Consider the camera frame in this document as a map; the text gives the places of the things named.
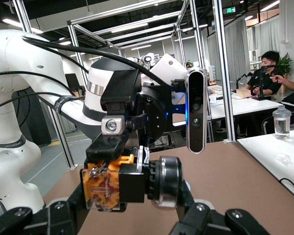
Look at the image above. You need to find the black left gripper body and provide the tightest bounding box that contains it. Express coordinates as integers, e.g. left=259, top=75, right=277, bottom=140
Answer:
left=137, top=87, right=169, bottom=147

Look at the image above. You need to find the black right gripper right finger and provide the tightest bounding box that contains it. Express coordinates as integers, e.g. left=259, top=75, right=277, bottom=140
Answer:
left=169, top=181, right=270, bottom=235

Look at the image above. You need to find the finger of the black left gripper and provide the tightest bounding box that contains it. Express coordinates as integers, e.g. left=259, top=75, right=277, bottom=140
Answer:
left=85, top=68, right=143, bottom=164

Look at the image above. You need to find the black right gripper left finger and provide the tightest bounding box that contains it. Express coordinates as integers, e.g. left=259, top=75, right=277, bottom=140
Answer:
left=0, top=182, right=89, bottom=235

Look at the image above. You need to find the orange black push-button switch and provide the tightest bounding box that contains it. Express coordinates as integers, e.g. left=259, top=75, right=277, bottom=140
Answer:
left=79, top=145, right=183, bottom=212

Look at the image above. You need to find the small wooden box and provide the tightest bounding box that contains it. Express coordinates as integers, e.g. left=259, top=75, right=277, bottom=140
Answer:
left=236, top=87, right=252, bottom=99

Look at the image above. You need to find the white side table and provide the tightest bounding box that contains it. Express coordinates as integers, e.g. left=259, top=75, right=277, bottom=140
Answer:
left=236, top=128, right=294, bottom=204

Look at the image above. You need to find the white office desk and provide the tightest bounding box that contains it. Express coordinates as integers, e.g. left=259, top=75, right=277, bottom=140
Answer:
left=207, top=84, right=284, bottom=120

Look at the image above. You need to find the small clear plastic object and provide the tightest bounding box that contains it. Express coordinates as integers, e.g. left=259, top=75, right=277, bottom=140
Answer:
left=275, top=153, right=292, bottom=166

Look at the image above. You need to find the clear plastic water bottle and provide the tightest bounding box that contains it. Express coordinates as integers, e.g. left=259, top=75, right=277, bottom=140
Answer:
left=272, top=105, right=292, bottom=140

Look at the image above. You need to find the seated person black shirt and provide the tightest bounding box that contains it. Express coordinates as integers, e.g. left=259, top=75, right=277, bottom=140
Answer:
left=245, top=50, right=289, bottom=98

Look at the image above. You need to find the green potted plant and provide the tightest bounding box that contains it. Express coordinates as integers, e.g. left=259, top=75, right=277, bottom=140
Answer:
left=276, top=52, right=294, bottom=76

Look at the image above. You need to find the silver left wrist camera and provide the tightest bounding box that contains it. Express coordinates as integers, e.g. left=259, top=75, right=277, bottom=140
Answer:
left=185, top=66, right=208, bottom=154

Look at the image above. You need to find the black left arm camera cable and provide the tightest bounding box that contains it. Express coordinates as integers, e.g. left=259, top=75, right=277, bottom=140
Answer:
left=0, top=36, right=179, bottom=111

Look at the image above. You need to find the aluminium extrusion frame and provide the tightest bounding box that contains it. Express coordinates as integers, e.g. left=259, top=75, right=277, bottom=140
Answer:
left=12, top=0, right=237, bottom=169

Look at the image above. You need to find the black cable on white table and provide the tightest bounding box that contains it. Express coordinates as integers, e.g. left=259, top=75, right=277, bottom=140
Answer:
left=279, top=177, right=294, bottom=204

